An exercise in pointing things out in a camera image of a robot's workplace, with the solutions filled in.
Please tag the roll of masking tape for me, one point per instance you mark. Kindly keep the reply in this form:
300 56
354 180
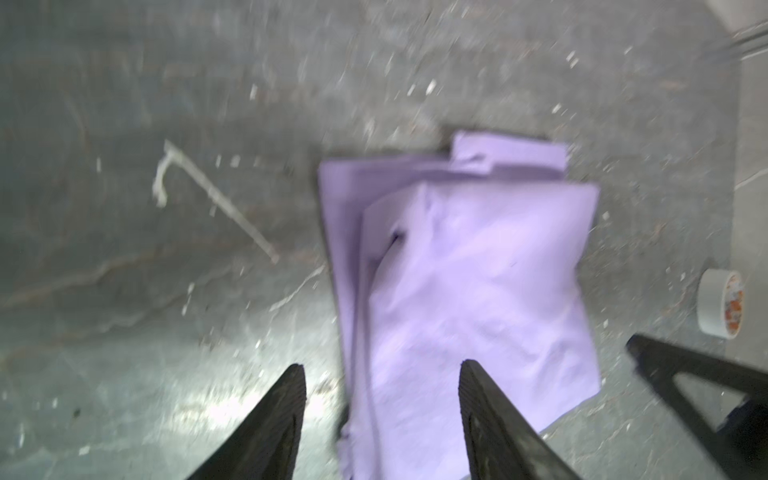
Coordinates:
720 303

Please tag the purple t-shirt with print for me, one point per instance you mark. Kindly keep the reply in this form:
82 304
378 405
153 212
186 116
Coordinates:
437 259

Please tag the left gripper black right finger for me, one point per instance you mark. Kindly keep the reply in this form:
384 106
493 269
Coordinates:
500 443

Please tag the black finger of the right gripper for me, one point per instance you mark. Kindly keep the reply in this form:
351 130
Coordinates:
739 444

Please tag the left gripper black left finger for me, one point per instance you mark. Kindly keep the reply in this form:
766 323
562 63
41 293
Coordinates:
265 445

